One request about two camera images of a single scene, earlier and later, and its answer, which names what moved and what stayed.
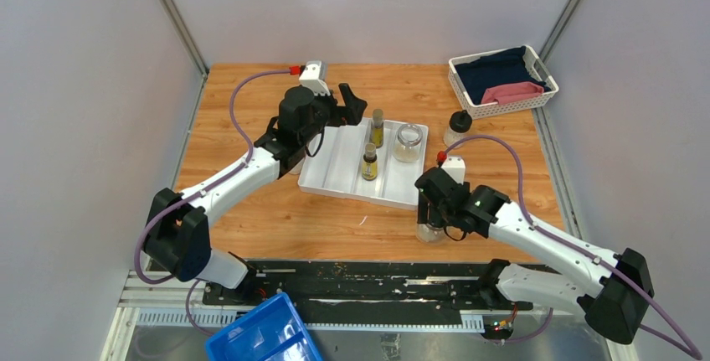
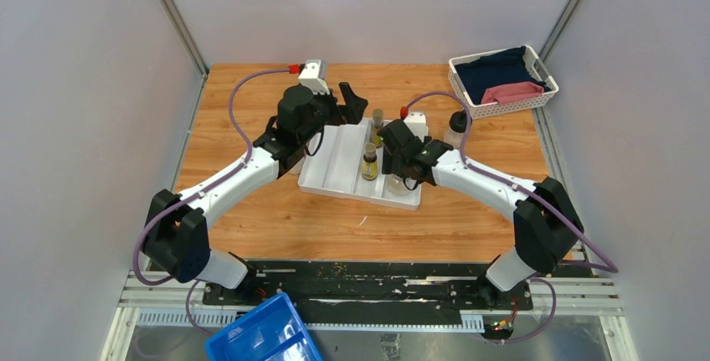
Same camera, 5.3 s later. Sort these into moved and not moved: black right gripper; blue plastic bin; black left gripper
Moved: black right gripper
Not moved: blue plastic bin; black left gripper
